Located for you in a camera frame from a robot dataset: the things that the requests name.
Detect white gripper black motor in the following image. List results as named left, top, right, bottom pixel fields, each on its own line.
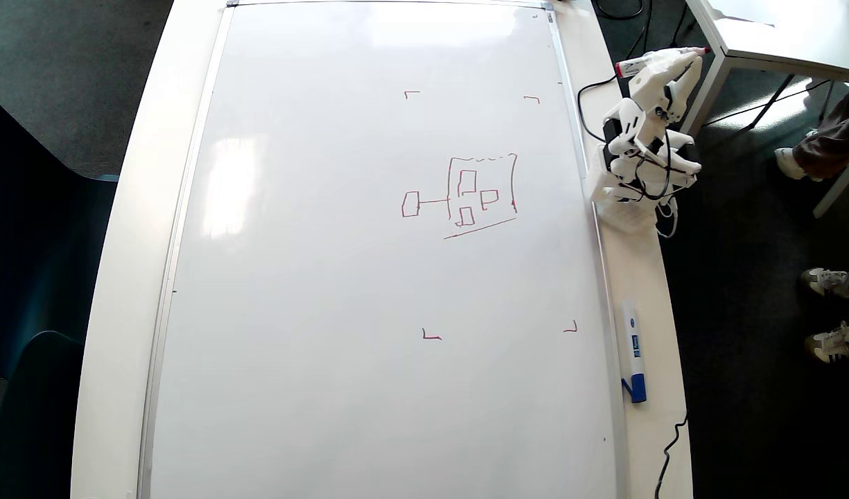
left=628, top=51, right=704, bottom=127

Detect white red whiteboard marker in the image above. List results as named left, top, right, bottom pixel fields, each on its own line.
left=614, top=46, right=712, bottom=78

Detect white blue whiteboard marker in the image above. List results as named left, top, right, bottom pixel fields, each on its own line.
left=620, top=299, right=649, bottom=405

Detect large whiteboard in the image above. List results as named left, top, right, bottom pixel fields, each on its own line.
left=139, top=0, right=630, bottom=499

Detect white side table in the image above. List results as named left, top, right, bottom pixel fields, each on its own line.
left=681, top=0, right=849, bottom=220

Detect white shoe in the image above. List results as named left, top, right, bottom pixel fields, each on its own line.
left=773, top=148, right=824, bottom=183

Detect brown trouser leg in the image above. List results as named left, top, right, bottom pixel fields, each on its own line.
left=791, top=83, right=849, bottom=182

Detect white brown sneaker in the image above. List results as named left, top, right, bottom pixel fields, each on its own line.
left=800, top=267, right=849, bottom=300
left=804, top=320, right=849, bottom=365

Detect dark teal chair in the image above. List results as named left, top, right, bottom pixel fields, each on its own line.
left=0, top=93, right=120, bottom=380

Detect black cable with plug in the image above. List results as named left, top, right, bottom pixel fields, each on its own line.
left=669, top=0, right=690, bottom=51

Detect white cable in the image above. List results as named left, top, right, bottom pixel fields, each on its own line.
left=656, top=196, right=679, bottom=238

